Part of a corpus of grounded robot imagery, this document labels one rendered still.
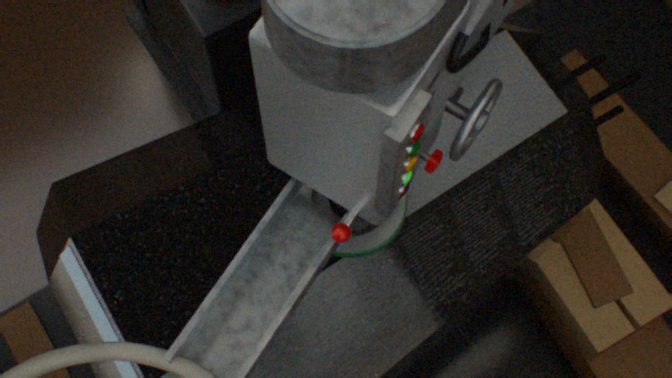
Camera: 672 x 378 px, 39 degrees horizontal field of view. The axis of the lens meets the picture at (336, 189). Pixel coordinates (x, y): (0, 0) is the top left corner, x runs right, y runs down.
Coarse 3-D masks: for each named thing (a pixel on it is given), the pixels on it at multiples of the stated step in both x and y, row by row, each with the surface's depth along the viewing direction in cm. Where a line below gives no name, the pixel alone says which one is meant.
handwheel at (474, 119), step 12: (492, 84) 146; (480, 96) 145; (492, 96) 146; (456, 108) 151; (468, 108) 151; (480, 108) 144; (468, 120) 144; (480, 120) 149; (468, 132) 145; (456, 144) 146; (468, 144) 156; (456, 156) 149
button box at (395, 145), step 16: (416, 96) 118; (416, 112) 117; (400, 128) 116; (384, 144) 119; (400, 144) 116; (384, 160) 123; (400, 160) 122; (384, 176) 128; (400, 176) 130; (384, 192) 133; (384, 208) 139
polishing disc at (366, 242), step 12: (300, 192) 181; (312, 192) 181; (324, 204) 180; (396, 216) 179; (360, 228) 178; (372, 228) 178; (384, 228) 178; (396, 228) 178; (348, 240) 177; (360, 240) 177; (372, 240) 177; (384, 240) 177; (336, 252) 178; (348, 252) 177; (360, 252) 177
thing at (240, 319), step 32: (288, 192) 155; (288, 224) 158; (320, 224) 158; (352, 224) 158; (256, 256) 156; (288, 256) 156; (320, 256) 151; (224, 288) 151; (256, 288) 153; (288, 288) 154; (192, 320) 147; (224, 320) 151; (256, 320) 151; (288, 320) 152; (192, 352) 149; (224, 352) 149; (256, 352) 145
